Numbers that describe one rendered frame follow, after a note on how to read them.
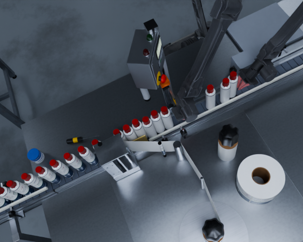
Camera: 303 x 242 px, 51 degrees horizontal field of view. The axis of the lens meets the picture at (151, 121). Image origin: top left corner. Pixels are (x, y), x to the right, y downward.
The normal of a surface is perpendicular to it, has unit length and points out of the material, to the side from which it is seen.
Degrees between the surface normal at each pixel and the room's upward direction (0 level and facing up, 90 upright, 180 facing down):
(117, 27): 0
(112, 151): 0
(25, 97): 0
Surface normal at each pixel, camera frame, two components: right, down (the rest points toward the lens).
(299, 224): -0.17, -0.41
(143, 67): -0.18, 0.90
